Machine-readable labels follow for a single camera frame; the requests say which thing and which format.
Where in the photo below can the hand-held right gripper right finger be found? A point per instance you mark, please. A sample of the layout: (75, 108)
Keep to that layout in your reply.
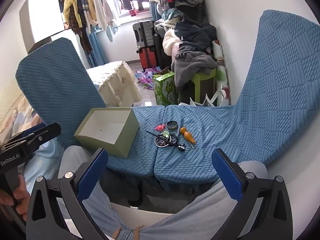
(228, 173)

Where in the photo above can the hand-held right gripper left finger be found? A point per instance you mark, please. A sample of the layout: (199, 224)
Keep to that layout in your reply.
(92, 173)

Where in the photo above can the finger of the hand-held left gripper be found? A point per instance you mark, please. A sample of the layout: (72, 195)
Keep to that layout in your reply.
(35, 129)
(47, 132)

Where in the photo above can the pale green box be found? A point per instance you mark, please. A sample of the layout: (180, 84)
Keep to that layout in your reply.
(105, 147)

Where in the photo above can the black figure charm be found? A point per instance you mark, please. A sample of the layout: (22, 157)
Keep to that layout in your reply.
(180, 148)

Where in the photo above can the orange carrot hair clip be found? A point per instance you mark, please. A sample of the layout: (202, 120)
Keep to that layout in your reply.
(186, 135)

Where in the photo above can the green hair clip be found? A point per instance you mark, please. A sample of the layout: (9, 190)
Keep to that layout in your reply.
(165, 132)

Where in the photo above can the black hairpin stick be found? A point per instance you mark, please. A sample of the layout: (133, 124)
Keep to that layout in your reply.
(156, 135)

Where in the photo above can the person's left hand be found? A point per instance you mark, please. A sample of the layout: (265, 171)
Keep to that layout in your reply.
(22, 195)

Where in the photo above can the person's left leg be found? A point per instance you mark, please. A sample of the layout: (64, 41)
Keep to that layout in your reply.
(75, 160)

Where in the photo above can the person's leg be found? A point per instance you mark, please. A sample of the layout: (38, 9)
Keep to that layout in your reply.
(200, 210)
(75, 160)

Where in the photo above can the pastel printed bedding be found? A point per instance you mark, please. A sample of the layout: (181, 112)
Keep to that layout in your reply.
(12, 120)

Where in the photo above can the light blue cloth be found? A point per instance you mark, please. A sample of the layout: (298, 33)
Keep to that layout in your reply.
(45, 165)

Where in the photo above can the person's right leg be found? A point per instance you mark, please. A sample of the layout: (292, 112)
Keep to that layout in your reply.
(200, 210)

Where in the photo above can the blue quilted sofa section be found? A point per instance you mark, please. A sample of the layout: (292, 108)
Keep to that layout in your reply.
(270, 85)
(55, 85)

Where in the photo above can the dark patterned bangle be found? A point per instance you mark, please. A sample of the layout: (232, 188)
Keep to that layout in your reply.
(172, 123)

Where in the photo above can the white carrier bag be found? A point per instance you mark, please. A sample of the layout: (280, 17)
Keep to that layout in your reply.
(212, 100)

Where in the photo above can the pink hair clip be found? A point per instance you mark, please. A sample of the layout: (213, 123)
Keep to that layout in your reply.
(159, 127)

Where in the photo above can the table with cream cloth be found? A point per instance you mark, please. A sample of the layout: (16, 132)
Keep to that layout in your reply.
(115, 80)

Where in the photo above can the flower printed roll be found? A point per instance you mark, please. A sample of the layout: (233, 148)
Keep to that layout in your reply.
(222, 77)

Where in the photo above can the green plastic stool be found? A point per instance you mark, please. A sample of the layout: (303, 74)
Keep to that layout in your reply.
(200, 80)

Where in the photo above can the green printed carton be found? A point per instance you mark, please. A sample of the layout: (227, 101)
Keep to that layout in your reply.
(165, 90)

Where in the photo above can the purple printed cloth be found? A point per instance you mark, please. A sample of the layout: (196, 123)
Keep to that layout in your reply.
(146, 76)

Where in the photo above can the white cabinet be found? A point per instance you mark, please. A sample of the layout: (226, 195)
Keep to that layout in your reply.
(45, 15)

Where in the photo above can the orange suitcase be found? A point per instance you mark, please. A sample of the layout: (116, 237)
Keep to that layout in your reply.
(147, 58)

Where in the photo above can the row of hanging clothes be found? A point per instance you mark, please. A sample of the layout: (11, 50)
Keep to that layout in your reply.
(80, 2)

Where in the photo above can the grey suitcase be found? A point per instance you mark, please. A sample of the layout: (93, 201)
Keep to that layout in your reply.
(143, 33)

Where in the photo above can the black suitcase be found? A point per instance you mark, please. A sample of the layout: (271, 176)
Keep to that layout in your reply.
(160, 52)

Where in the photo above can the white duvet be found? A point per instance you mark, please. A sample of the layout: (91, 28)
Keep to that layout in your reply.
(170, 42)

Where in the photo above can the navy jacket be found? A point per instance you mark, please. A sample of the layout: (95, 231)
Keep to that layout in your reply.
(195, 33)

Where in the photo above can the blue curtain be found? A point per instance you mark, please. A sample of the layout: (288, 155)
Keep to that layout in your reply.
(152, 0)

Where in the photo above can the pile of mixed clothes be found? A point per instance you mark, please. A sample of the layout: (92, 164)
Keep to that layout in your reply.
(182, 7)

